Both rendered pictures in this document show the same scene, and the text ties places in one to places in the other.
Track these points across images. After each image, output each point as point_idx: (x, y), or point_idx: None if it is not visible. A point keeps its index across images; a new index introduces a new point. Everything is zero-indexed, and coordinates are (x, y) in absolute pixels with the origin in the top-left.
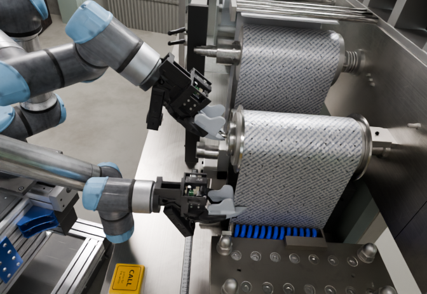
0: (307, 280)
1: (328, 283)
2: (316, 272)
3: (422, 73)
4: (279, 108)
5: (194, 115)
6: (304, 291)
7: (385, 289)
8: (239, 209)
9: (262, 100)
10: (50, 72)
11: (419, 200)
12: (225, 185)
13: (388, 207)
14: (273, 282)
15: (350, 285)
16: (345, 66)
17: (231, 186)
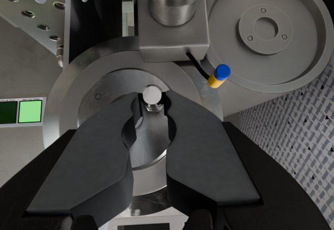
0: (39, 14)
1: (50, 27)
2: (56, 21)
3: (164, 209)
4: (266, 102)
5: (174, 186)
6: (22, 10)
7: (62, 62)
8: None
9: (288, 112)
10: None
11: None
12: None
13: None
14: None
15: (61, 38)
16: None
17: (85, 1)
